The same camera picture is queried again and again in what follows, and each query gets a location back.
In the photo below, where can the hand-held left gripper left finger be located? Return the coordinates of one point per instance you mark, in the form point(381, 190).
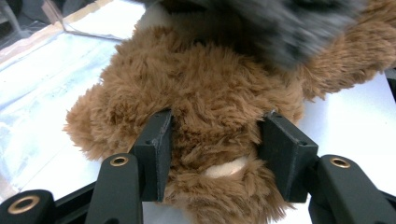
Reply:
point(154, 155)

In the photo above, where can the grey cloth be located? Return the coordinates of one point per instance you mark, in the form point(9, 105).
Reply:
point(280, 31)

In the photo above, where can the brown teddy bear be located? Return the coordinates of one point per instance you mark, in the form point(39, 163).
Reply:
point(202, 93)

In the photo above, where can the clear bag with beige trim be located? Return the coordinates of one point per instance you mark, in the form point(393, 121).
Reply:
point(46, 77)

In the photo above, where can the white table cover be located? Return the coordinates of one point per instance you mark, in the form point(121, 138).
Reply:
point(348, 124)

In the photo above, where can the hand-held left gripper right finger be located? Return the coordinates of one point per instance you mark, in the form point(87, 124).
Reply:
point(289, 155)

